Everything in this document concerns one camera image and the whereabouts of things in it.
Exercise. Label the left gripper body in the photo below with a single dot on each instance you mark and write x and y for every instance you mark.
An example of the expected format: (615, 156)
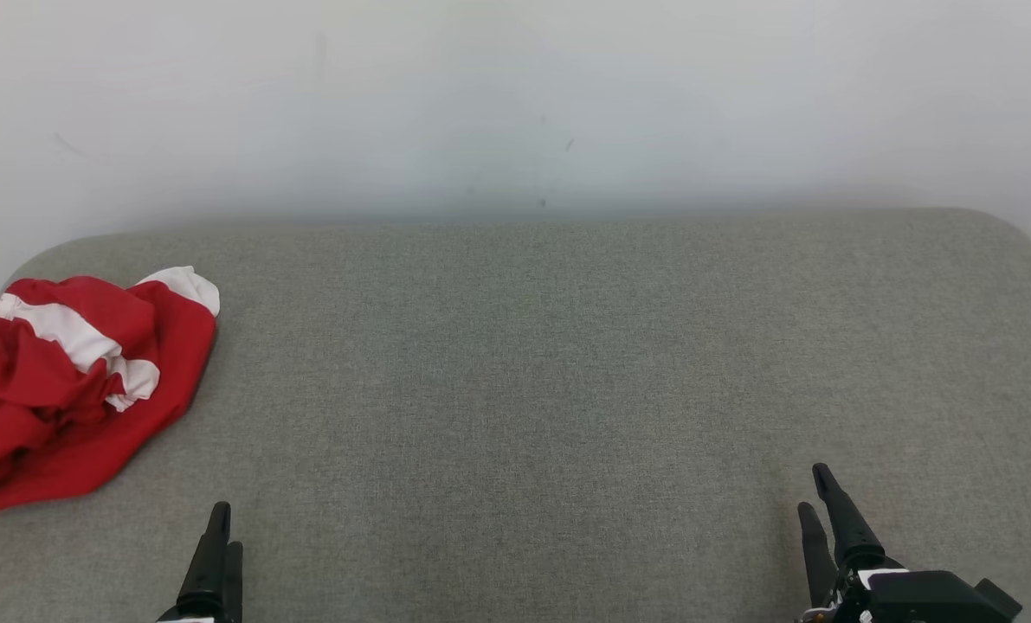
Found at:
(188, 617)

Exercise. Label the red white jersey shirt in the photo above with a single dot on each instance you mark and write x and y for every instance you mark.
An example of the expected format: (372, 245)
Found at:
(177, 363)

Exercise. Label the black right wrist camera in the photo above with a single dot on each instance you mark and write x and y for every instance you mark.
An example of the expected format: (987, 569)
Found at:
(931, 601)

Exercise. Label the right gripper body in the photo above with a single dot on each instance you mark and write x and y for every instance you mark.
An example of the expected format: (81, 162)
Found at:
(848, 601)

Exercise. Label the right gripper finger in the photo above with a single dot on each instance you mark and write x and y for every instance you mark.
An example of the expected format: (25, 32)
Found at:
(818, 558)
(853, 536)

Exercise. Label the grey fabric sofa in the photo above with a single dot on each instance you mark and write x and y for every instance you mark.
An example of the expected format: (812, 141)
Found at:
(567, 389)

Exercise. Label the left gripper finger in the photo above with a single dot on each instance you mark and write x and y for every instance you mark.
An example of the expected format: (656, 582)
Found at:
(208, 571)
(234, 588)

